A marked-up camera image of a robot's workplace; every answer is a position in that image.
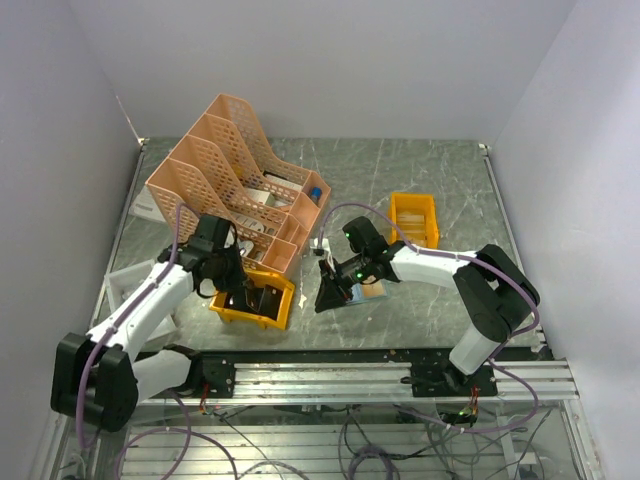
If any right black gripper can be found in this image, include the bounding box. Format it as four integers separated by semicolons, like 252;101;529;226
314;251;372;313

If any yellow bin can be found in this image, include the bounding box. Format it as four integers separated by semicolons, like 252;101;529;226
388;192;440;249
209;270;295;330

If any wood pattern credit card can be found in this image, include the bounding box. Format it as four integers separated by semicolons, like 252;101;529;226
361;281;387;300

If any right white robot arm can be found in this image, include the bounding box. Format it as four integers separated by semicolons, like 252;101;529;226
314;216;540;396

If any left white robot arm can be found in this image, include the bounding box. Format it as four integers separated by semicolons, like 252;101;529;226
50;214;294;432

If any blue cylinder in organizer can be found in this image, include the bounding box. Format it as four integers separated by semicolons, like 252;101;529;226
309;187;323;206

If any pink file organizer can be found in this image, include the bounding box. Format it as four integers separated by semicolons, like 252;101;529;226
146;94;331;278

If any white bin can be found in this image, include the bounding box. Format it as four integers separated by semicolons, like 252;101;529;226
105;260;177;352

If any white paper sheet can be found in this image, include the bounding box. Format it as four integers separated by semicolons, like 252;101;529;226
129;188;165;223

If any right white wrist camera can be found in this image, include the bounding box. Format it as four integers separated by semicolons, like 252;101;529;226
309;237;331;257

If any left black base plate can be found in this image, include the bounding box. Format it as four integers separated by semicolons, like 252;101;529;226
133;345;236;401

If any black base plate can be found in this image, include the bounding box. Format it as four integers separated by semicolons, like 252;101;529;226
133;345;236;401
400;364;498;398

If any aluminium rail frame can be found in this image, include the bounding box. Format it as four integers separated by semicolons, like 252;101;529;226
33;359;604;479

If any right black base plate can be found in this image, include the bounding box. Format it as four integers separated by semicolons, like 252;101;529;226
400;364;498;398

